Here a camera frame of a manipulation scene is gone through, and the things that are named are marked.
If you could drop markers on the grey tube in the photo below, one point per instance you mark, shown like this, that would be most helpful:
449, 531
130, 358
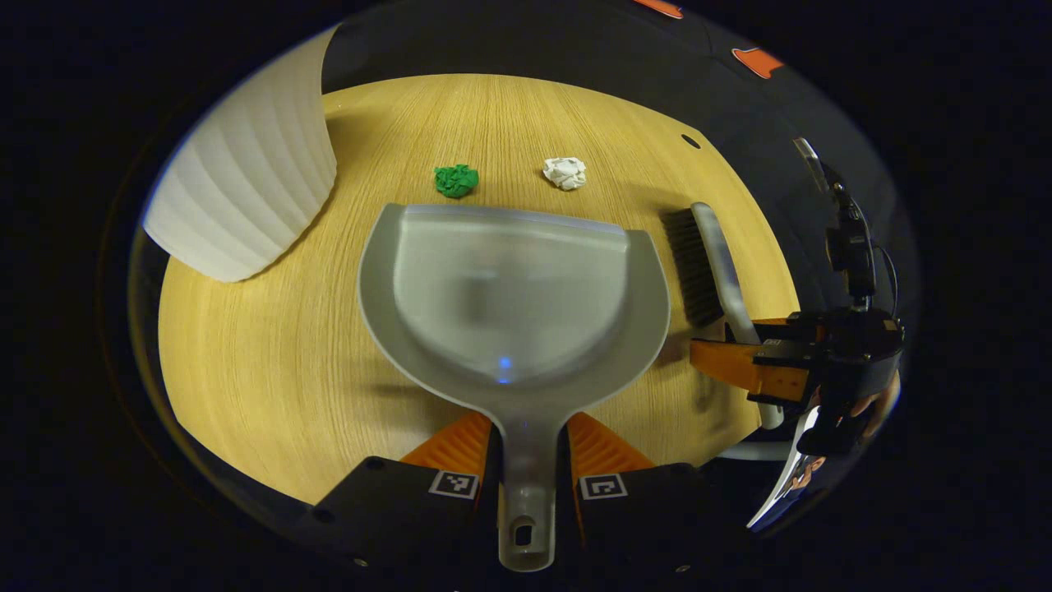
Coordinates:
752, 451

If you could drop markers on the white paper ball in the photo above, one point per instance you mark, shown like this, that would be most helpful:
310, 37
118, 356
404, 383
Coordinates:
565, 173

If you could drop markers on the green paper ball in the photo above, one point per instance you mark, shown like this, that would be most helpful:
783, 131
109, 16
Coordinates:
456, 180

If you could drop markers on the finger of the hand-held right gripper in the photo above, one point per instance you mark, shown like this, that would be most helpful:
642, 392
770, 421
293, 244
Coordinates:
731, 362
781, 327

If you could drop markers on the small grey broom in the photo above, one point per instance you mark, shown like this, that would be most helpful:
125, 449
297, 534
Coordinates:
715, 247

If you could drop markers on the light grey plastic dustpan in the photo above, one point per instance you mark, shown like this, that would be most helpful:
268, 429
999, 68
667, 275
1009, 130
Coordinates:
509, 296

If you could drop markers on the white ribbed garbage bin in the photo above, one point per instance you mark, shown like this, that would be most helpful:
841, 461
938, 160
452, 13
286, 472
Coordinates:
246, 181

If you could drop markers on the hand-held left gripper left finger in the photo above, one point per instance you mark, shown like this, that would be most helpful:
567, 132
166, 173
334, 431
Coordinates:
394, 506

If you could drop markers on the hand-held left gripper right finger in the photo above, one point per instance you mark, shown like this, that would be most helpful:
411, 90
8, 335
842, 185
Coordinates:
649, 514

